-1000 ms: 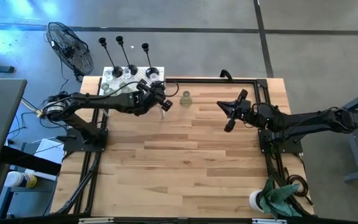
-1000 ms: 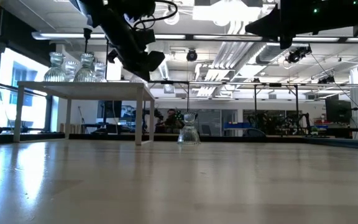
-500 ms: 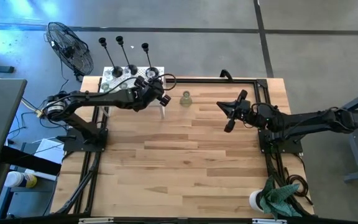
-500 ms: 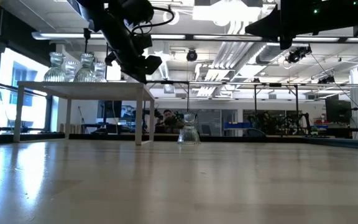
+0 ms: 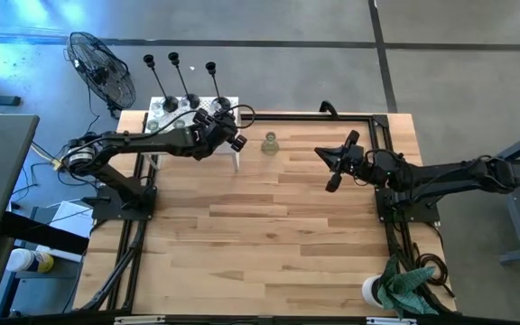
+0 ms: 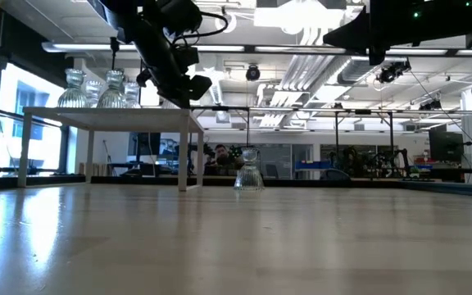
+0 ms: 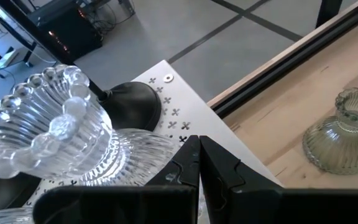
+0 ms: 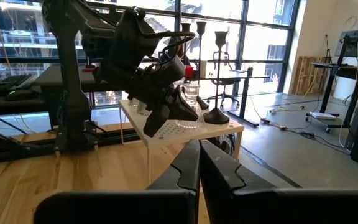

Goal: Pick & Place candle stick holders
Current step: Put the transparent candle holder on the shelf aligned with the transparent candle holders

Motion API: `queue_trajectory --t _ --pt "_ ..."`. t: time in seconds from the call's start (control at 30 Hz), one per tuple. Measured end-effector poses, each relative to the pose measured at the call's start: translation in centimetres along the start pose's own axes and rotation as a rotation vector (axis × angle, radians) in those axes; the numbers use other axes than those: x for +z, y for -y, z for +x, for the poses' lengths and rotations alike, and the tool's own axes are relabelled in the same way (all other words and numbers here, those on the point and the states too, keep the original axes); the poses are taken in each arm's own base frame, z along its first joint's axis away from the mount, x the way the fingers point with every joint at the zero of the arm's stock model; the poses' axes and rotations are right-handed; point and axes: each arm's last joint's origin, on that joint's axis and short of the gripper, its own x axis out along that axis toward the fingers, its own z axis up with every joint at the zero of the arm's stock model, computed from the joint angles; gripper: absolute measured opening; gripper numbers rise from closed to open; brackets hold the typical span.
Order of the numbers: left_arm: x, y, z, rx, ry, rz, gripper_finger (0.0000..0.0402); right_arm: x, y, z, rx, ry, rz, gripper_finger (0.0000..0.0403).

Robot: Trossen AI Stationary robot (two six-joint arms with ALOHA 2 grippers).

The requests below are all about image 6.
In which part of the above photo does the black monitor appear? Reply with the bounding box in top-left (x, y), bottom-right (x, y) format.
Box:
top-left (129, 131), bottom-right (161, 157)
top-left (428, 125), bottom-right (465, 164)

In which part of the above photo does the dark office chair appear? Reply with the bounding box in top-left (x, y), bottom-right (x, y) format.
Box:
top-left (320, 167), bottom-right (352, 182)

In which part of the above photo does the white perforated metal shelf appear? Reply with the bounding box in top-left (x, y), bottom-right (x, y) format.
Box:
top-left (17, 106), bottom-right (205, 193)

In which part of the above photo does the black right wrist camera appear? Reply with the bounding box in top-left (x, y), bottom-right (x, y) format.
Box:
top-left (368, 47), bottom-right (387, 66)

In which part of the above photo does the greenish ribbed glass candle holder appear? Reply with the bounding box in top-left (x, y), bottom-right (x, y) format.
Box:
top-left (233, 147), bottom-right (266, 192)

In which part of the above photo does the black background robot rig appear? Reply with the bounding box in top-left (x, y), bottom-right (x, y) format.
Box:
top-left (328, 145), bottom-right (409, 179)

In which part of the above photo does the silver ventilation duct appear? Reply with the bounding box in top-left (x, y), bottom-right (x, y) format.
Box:
top-left (336, 28), bottom-right (425, 85)

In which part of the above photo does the black round ceiling camera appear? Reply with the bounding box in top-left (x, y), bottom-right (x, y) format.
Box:
top-left (244, 64), bottom-right (261, 82)

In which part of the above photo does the black ceiling camera mount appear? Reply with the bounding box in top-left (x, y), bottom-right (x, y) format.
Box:
top-left (374, 59), bottom-right (412, 85)

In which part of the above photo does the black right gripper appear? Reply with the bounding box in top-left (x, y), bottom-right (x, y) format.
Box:
top-left (323, 0), bottom-right (388, 52)

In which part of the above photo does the long overhead light bar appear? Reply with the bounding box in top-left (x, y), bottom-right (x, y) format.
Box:
top-left (41, 40), bottom-right (472, 57)

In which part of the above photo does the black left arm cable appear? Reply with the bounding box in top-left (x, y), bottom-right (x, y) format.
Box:
top-left (172, 11), bottom-right (229, 45)

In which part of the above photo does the black table frame border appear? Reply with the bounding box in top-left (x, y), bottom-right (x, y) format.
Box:
top-left (0, 174), bottom-right (472, 197)

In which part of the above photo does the black background metal frame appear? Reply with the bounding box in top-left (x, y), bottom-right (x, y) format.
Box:
top-left (188, 105), bottom-right (395, 163)

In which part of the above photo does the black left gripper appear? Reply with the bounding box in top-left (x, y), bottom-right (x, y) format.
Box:
top-left (153, 44), bottom-right (213, 110)

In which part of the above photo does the blue bin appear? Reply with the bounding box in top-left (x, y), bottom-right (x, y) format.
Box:
top-left (294, 160), bottom-right (334, 171)

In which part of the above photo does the white coiled cable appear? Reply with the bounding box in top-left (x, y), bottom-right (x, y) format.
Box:
top-left (214, 11), bottom-right (238, 34)

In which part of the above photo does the person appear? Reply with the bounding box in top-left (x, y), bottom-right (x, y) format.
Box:
top-left (203, 143), bottom-right (237, 176)

